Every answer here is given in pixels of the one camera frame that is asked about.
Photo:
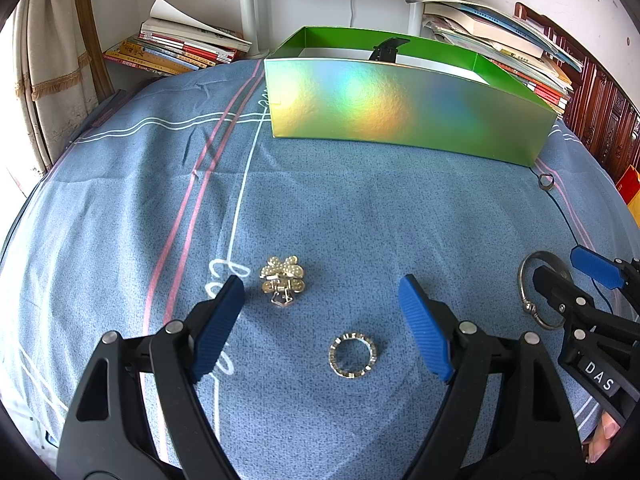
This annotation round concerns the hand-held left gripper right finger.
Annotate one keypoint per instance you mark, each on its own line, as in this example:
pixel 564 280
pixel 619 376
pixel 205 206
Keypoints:
pixel 425 332

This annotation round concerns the brown wooden post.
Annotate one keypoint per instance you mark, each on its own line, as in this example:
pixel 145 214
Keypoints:
pixel 97 50

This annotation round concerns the silver metal bangle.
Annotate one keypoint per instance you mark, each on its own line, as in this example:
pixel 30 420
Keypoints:
pixel 527 305

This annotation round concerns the stack of colourful thin books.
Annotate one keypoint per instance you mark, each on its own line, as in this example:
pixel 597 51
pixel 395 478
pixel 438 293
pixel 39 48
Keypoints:
pixel 175 52

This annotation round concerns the gold flower brooch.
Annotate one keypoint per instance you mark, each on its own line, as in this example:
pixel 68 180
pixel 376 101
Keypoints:
pixel 282 272

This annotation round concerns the blue plaid bedsheet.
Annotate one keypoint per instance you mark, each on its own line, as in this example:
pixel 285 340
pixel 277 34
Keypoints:
pixel 125 210

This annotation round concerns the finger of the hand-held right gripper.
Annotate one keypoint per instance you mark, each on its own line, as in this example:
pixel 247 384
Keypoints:
pixel 595 265
pixel 560 295

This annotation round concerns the person's right hand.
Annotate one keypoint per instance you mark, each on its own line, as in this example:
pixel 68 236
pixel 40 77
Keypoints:
pixel 605 432

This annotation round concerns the shiny green cardboard box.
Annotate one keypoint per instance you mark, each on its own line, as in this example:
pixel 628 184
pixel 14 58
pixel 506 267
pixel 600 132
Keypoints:
pixel 400 105

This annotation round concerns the pile of books and papers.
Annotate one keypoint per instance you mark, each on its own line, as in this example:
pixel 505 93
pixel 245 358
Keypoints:
pixel 500 25

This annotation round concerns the carved wooden headboard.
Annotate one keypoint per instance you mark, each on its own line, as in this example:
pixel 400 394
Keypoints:
pixel 610 120

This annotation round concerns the red and yellow box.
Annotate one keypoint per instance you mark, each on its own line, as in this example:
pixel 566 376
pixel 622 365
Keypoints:
pixel 630 185

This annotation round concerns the beige curtain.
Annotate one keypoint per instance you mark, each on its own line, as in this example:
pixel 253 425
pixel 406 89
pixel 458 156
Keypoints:
pixel 45 60

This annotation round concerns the black hair clip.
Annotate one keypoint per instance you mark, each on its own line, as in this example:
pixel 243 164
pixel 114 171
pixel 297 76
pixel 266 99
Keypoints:
pixel 385 52

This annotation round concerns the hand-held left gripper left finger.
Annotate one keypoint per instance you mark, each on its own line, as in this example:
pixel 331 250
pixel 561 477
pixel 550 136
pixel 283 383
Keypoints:
pixel 220 332

